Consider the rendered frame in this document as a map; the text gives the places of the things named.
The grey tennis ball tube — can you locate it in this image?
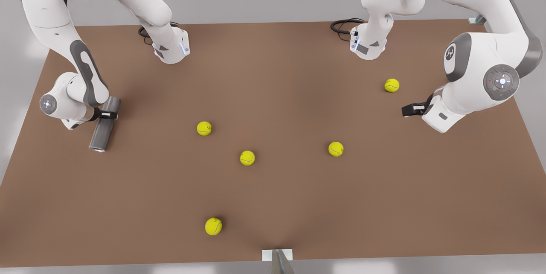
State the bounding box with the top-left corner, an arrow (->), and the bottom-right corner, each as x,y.
89,96 -> 122,153

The black cable loop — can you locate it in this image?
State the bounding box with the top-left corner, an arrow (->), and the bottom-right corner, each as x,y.
138,21 -> 180,46
330,18 -> 366,42

